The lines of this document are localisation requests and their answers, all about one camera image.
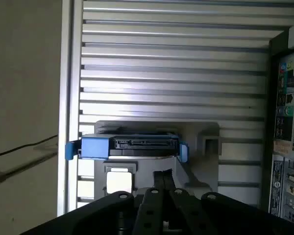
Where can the hard disk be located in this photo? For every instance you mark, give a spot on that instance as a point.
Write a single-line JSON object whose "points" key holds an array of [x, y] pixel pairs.
{"points": [[95, 148]]}

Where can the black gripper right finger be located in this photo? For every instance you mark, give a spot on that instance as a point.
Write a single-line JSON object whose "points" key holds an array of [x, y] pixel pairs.
{"points": [[186, 210]]}

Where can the silver CPU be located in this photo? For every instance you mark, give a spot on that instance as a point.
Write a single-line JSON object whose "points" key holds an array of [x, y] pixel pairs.
{"points": [[119, 182]]}

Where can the black open PC case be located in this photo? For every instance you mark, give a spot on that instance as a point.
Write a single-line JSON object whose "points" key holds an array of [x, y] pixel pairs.
{"points": [[281, 122]]}

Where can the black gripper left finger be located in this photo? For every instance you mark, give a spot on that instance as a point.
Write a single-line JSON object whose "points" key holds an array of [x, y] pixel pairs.
{"points": [[150, 210]]}

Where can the grey plastic parts rack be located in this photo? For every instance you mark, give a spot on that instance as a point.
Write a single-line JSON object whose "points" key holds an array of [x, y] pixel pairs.
{"points": [[203, 129]]}

